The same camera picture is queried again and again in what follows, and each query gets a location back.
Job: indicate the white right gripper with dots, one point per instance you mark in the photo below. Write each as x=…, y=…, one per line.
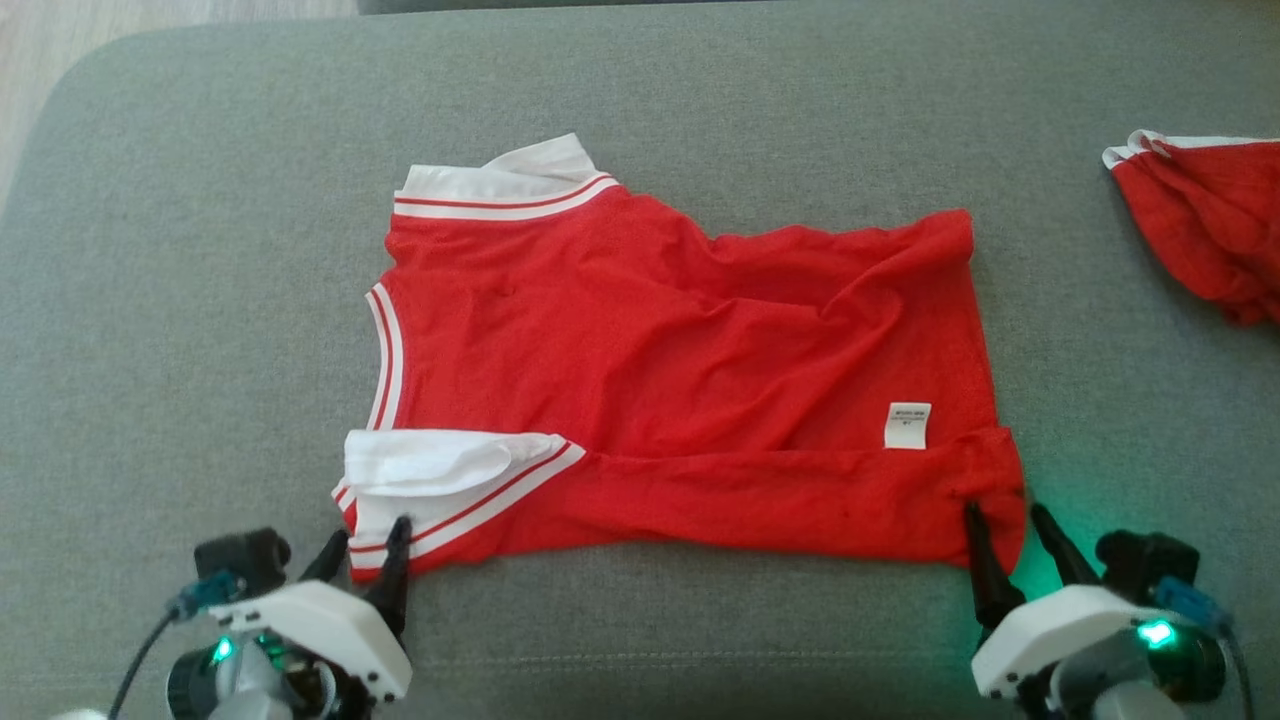
x=1050, y=630

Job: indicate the red printed sports shorts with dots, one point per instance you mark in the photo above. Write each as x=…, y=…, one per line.
x=1210, y=220

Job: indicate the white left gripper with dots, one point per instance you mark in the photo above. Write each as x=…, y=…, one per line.
x=330, y=620

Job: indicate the red jersey with white trim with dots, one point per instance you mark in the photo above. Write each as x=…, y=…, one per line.
x=650, y=380

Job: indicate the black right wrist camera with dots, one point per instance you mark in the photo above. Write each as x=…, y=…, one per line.
x=1145, y=565

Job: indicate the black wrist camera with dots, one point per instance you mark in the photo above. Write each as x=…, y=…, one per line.
x=1145, y=565
x=245, y=560

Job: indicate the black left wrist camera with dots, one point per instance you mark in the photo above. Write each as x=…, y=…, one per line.
x=245, y=560

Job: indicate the large grey fabric ottoman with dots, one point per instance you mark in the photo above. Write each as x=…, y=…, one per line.
x=200, y=300

